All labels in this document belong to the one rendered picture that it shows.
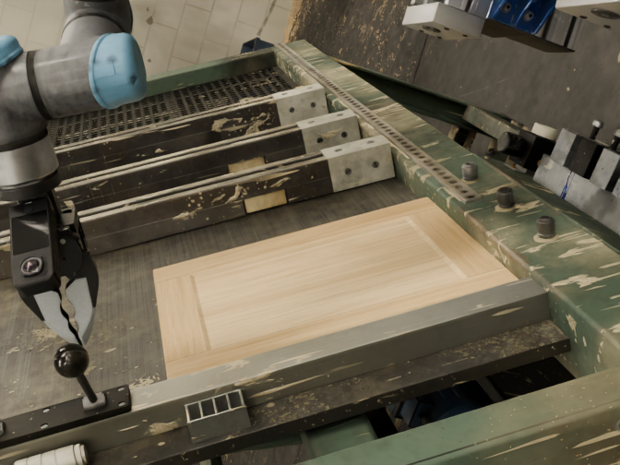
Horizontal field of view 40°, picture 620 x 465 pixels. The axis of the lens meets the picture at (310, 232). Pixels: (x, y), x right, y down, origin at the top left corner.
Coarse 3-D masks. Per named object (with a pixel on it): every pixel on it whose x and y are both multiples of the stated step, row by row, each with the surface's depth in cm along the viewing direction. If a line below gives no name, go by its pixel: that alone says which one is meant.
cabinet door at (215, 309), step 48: (288, 240) 142; (336, 240) 139; (384, 240) 135; (432, 240) 131; (192, 288) 132; (240, 288) 129; (288, 288) 126; (336, 288) 123; (384, 288) 121; (432, 288) 117; (480, 288) 115; (192, 336) 118; (240, 336) 116; (288, 336) 113
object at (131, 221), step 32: (288, 160) 163; (320, 160) 160; (352, 160) 161; (384, 160) 162; (160, 192) 160; (192, 192) 157; (224, 192) 158; (256, 192) 159; (288, 192) 160; (320, 192) 162; (96, 224) 154; (128, 224) 156; (160, 224) 157; (192, 224) 158; (0, 256) 152
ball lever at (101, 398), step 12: (60, 348) 92; (72, 348) 91; (84, 348) 93; (60, 360) 91; (72, 360) 91; (84, 360) 92; (60, 372) 91; (72, 372) 91; (84, 384) 96; (96, 396) 99; (84, 408) 100
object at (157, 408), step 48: (528, 288) 108; (336, 336) 106; (384, 336) 104; (432, 336) 105; (480, 336) 106; (192, 384) 102; (240, 384) 101; (288, 384) 103; (96, 432) 99; (144, 432) 101
